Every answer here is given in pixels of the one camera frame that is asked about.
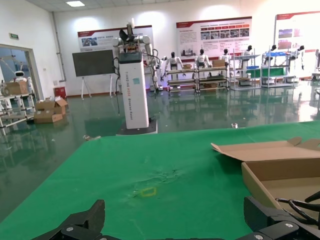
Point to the cardboard box on rack table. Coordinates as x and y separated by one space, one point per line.
218 63

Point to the red white wall poster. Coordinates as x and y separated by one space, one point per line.
100 40
190 37
287 37

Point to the empty open cardboard box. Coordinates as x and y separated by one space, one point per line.
275 170

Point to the grey wall pipe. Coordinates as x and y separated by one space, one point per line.
60 50

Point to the small white round-head robot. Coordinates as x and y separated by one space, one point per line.
18 75

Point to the closed cardboard box on floor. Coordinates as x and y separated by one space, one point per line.
47 117

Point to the ceiling light panel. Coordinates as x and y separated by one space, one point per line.
75 3

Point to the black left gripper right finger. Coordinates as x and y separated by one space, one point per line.
270 222

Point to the green table cloth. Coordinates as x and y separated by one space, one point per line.
100 170

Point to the open cardboard box on floor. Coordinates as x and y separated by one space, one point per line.
53 106

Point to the black display screen on stand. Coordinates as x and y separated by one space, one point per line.
92 62

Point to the roller rack table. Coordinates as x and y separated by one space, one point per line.
212 80
181 81

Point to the green exit sign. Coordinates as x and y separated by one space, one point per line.
14 36

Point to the cardboard box on pipe rack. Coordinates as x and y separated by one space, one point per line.
16 88

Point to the red box by wall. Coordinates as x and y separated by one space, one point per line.
60 92

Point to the white pipe rack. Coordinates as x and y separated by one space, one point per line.
17 110

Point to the white humanoid robot black head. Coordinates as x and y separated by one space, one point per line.
247 53
172 61
225 57
271 51
300 53
202 58

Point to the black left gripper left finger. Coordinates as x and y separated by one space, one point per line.
87 222

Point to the grey metal shelf blue bins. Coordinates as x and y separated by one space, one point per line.
275 75

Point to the white tower robot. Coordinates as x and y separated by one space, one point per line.
133 95

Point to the metal cloth clip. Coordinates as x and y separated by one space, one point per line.
88 137
234 125

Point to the yellow square tape mark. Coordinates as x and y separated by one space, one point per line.
143 193

